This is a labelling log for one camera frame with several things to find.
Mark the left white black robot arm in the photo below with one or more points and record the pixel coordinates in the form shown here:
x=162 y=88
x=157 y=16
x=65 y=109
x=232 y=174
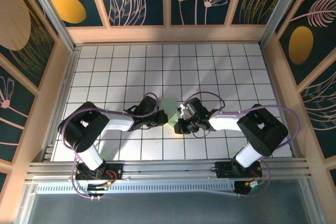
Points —
x=118 y=121

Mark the aluminium corner post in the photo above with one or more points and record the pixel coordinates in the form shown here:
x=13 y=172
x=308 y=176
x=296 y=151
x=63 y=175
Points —
x=279 y=11
x=55 y=16

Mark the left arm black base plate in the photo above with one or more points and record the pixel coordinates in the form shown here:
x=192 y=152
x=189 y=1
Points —
x=115 y=170

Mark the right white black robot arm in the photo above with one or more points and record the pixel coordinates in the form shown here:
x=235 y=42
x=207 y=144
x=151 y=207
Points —
x=223 y=121

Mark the aluminium side rail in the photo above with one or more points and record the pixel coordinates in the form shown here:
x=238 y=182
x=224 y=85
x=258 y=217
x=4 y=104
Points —
x=280 y=103
x=61 y=103

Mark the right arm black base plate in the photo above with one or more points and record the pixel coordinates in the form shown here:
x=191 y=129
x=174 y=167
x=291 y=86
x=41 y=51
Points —
x=223 y=170

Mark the long aluminium base rail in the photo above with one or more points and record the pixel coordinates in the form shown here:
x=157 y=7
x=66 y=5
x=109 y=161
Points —
x=168 y=169

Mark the light green cloth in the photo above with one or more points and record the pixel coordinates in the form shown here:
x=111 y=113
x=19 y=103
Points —
x=169 y=107

